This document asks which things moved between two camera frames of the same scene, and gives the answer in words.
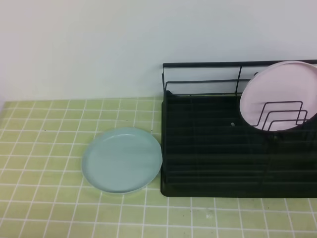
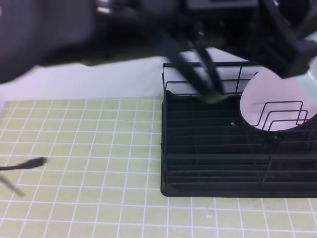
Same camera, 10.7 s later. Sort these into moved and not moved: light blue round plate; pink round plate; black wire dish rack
Moved: light blue round plate
Not moved: black wire dish rack; pink round plate
